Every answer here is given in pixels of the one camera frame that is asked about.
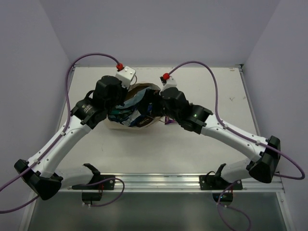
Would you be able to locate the light blue snack bag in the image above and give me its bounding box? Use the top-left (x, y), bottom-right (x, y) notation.
top-left (123, 89), bottom-right (146, 109)

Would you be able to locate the blue snack packet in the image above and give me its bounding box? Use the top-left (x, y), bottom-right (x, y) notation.
top-left (120, 110), bottom-right (141, 127)

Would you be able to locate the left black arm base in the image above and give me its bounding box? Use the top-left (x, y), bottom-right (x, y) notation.
top-left (72, 175), bottom-right (115, 205)

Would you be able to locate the beige paper bag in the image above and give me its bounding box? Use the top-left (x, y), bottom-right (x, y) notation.
top-left (104, 82), bottom-right (162, 130)

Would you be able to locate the brown kettle chips bag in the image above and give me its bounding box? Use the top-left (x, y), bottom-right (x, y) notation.
top-left (136, 116), bottom-right (154, 128)

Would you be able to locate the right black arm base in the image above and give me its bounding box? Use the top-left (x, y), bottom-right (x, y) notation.
top-left (199, 171), bottom-right (243, 206)

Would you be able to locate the green snack packet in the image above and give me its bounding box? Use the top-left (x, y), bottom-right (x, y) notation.
top-left (108, 109), bottom-right (130, 123)

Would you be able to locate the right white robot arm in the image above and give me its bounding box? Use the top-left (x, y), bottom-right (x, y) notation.
top-left (137, 87), bottom-right (280, 189)

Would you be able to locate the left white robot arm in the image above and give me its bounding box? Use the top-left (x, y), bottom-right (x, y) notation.
top-left (14, 74), bottom-right (131, 200)

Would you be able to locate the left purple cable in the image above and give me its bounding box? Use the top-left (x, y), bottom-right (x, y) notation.
top-left (0, 52), bottom-right (126, 214)

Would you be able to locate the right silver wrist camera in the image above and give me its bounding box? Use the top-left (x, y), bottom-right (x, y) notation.
top-left (160, 73), bottom-right (177, 92)

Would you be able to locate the aluminium mounting rail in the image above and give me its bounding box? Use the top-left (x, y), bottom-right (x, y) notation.
top-left (31, 172), bottom-right (284, 193)

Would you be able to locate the purple pink candy bag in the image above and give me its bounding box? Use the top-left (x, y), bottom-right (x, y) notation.
top-left (164, 116), bottom-right (177, 125)

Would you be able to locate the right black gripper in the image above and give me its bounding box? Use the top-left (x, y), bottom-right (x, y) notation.
top-left (136, 89), bottom-right (181, 123)

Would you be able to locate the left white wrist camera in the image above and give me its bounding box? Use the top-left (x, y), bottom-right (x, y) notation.
top-left (115, 66), bottom-right (136, 89)

